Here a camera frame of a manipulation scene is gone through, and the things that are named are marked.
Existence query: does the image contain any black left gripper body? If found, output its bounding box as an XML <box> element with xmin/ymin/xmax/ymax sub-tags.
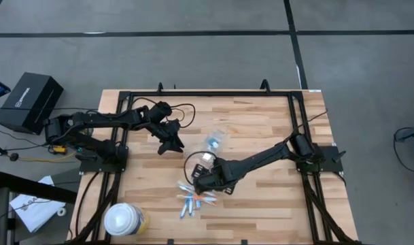
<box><xmin>148</xmin><ymin>118</ymin><xmax>182</xmax><ymax>144</ymax></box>

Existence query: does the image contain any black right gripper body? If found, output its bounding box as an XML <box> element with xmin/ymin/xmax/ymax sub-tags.
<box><xmin>192</xmin><ymin>158</ymin><xmax>237</xmax><ymax>195</ymax></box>

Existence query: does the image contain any clear acrylic organizer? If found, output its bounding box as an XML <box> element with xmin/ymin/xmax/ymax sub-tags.
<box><xmin>203</xmin><ymin>128</ymin><xmax>230</xmax><ymax>163</ymax></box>

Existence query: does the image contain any wipes canister white lid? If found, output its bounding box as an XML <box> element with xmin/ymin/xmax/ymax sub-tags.
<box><xmin>103</xmin><ymin>202</ymin><xmax>150</xmax><ymax>238</ymax></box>

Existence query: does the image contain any black cardboard box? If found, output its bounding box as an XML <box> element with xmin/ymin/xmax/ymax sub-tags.
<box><xmin>0</xmin><ymin>71</ymin><xmax>65</xmax><ymax>136</ymax></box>

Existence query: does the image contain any black desk furniture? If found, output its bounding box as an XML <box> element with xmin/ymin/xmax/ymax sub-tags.
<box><xmin>0</xmin><ymin>98</ymin><xmax>79</xmax><ymax>245</ymax></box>

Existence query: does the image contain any white paper sheet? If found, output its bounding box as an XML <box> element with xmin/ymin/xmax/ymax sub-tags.
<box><xmin>8</xmin><ymin>175</ymin><xmax>67</xmax><ymax>233</ymax></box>

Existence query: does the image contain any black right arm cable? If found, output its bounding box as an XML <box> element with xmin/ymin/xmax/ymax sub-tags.
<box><xmin>183</xmin><ymin>150</ymin><xmax>218</xmax><ymax>187</ymax></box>

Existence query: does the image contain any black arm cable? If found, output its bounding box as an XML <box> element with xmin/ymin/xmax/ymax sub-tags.
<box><xmin>183</xmin><ymin>150</ymin><xmax>218</xmax><ymax>187</ymax></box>
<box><xmin>165</xmin><ymin>102</ymin><xmax>196</xmax><ymax>129</ymax></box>

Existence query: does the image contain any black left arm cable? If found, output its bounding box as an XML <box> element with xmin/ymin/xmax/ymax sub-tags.
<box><xmin>165</xmin><ymin>102</ymin><xmax>196</xmax><ymax>129</ymax></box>

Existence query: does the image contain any black table frame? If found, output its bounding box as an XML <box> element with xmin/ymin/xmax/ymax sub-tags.
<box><xmin>66</xmin><ymin>79</ymin><xmax>364</xmax><ymax>245</ymax></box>

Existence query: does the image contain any yellow cable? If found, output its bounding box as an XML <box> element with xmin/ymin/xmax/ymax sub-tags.
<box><xmin>18</xmin><ymin>145</ymin><xmax>79</xmax><ymax>163</ymax></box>

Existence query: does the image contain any black floor cable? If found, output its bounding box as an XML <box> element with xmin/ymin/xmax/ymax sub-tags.
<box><xmin>392</xmin><ymin>126</ymin><xmax>414</xmax><ymax>175</ymax></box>

